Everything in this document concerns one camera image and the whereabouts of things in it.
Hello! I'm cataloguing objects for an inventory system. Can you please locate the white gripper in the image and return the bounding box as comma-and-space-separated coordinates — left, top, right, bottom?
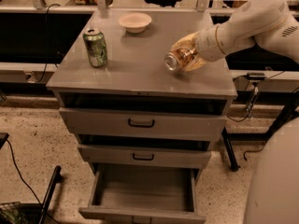
170, 26, 222, 72

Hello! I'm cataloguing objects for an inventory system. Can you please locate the orange soda can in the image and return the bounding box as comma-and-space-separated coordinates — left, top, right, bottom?
164, 49, 197, 72

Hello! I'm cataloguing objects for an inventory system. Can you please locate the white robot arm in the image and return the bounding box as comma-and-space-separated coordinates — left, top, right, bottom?
171, 0, 299, 224

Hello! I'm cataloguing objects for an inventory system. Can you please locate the grey drawer cabinet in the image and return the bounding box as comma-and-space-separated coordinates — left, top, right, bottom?
46, 8, 238, 170

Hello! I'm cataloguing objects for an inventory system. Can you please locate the green soda can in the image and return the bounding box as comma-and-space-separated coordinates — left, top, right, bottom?
83, 28, 107, 68

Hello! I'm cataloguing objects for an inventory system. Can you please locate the grey top drawer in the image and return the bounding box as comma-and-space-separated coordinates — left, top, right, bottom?
59, 107, 226, 141

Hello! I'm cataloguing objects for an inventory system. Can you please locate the grey drawer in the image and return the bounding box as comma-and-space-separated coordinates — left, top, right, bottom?
78, 145, 211, 169
78, 164, 206, 224
59, 107, 226, 141

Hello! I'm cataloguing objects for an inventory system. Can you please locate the grey middle drawer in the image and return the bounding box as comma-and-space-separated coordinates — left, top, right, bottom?
78, 145, 211, 169

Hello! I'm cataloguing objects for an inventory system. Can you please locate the grey bottom drawer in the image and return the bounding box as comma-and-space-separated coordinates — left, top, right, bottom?
78, 164, 206, 224

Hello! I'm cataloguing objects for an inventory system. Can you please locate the black power adapter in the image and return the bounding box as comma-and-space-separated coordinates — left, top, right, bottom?
246, 73, 266, 80

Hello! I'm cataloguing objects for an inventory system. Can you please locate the white paper bowl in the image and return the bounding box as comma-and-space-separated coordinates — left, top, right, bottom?
119, 12, 152, 34

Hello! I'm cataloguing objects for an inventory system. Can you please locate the black table leg right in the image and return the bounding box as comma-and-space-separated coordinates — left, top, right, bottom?
222, 89, 299, 172

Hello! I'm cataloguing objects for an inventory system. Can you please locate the black stand leg left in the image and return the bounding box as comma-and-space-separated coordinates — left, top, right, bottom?
38, 165, 62, 224

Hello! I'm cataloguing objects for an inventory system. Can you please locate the black wall cable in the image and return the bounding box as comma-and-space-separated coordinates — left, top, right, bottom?
36, 3, 65, 83

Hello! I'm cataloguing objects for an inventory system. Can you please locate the black floor cable left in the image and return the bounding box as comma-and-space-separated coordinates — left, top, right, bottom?
5, 138, 43, 205

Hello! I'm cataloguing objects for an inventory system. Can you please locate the black wire basket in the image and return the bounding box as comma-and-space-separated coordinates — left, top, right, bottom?
0, 202, 29, 224

